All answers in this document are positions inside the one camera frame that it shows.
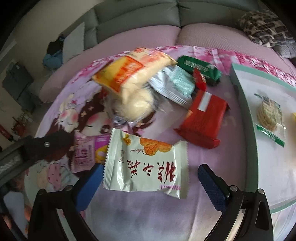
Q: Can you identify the green snack packet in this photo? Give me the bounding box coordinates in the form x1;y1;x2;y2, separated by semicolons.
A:
177;56;222;87

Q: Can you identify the yellow orange snack packet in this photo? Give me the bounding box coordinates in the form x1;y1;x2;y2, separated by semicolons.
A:
91;47;178;102

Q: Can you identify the dark cabinet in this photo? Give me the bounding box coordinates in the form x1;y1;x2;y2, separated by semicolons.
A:
2;61;35;112

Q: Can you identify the black bag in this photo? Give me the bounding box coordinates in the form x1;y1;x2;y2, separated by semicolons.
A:
46;35;65;61

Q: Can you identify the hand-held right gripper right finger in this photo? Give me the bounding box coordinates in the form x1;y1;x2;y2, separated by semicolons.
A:
198;164;277;241

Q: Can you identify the silver snack packet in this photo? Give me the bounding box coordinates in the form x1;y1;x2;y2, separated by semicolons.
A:
148;65;197;107

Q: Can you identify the blue cloth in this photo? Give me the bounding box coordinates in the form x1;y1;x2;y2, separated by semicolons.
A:
43;54;62;69

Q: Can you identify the round pastry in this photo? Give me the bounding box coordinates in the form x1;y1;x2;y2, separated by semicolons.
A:
103;90;158;126

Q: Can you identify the grey sofa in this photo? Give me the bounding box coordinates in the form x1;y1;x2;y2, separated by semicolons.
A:
37;0;296;105

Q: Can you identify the red object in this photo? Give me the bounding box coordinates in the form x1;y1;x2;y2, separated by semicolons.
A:
10;111;33;139

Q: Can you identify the black patterned pillow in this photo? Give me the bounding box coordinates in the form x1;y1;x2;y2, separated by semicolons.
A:
237;10;294;48

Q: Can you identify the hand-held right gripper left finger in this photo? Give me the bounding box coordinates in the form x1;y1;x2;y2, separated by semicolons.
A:
28;163;104;241

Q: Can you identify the light grey cushion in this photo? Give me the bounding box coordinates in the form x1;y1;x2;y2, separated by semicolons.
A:
63;22;85;63

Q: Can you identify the clear green-trimmed cookie packet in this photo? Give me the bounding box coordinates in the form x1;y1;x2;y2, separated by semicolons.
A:
254;93;286;147

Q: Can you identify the pink snack packet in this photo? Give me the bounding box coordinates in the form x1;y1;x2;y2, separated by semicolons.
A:
70;131;111;173

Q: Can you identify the white cookie print snack packet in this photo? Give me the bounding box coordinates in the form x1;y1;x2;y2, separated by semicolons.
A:
102;128;189;200

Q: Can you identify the printed pink blanket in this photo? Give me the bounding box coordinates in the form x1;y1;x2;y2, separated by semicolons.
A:
23;45;296;241

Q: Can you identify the small red snack packet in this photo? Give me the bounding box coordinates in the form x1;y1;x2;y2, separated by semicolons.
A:
192;68;207;91

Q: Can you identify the white box with teal rim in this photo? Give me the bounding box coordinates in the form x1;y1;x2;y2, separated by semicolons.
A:
229;62;296;214

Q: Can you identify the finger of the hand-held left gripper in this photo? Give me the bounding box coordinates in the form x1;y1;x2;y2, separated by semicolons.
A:
32;132;74;161

